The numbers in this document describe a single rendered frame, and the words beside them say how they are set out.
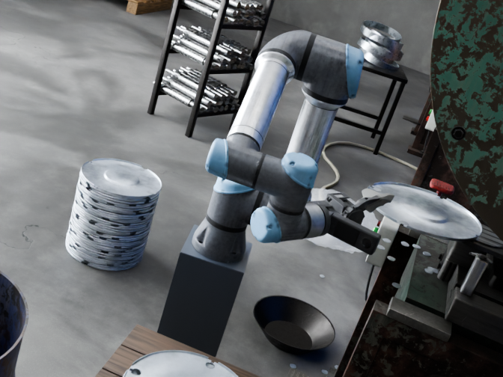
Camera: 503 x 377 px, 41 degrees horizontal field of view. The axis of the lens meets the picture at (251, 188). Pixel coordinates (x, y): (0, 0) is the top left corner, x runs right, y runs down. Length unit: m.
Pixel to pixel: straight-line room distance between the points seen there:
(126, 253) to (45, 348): 0.53
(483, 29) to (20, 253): 1.83
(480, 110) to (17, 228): 1.90
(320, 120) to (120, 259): 1.10
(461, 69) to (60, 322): 1.51
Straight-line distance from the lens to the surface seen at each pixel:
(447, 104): 1.16
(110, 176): 2.45
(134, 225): 2.44
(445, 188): 2.00
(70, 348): 2.14
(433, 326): 1.53
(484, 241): 1.68
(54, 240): 2.62
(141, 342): 1.64
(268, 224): 1.36
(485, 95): 1.15
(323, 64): 1.60
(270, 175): 1.34
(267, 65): 1.55
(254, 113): 1.43
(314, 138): 1.67
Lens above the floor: 1.36
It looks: 23 degrees down
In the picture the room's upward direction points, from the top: 18 degrees clockwise
